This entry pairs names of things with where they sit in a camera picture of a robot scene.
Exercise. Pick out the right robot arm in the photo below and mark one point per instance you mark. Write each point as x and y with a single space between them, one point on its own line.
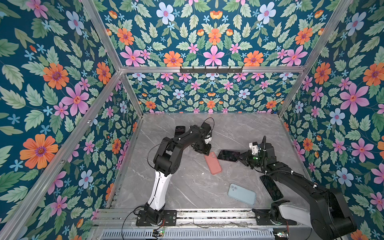
328 213

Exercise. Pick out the white vented cable duct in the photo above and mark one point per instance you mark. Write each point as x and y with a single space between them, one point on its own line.
188 234

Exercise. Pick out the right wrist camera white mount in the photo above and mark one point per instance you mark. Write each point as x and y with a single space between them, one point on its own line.
254 147

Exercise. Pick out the black hook rail bracket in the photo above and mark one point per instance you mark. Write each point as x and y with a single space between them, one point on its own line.
214 70

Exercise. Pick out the black smartphone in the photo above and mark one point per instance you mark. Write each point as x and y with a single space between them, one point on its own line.
229 156
271 188

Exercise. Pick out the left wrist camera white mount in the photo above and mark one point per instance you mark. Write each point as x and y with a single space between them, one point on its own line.
208 138

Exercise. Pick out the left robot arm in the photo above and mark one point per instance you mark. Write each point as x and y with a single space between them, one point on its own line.
167 161

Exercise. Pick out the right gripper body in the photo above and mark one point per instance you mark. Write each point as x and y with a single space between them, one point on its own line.
251 160

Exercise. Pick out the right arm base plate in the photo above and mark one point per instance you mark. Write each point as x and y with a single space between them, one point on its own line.
266 217

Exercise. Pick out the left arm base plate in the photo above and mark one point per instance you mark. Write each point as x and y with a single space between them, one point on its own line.
165 218

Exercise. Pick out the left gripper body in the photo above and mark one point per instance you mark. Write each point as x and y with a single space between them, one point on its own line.
202 147

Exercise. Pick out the pink phone case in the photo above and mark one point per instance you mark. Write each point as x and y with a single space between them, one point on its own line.
213 163

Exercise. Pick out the aluminium front rail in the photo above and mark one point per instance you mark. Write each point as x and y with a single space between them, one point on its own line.
201 217

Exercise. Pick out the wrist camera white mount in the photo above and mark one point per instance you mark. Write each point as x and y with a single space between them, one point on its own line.
208 138
254 147

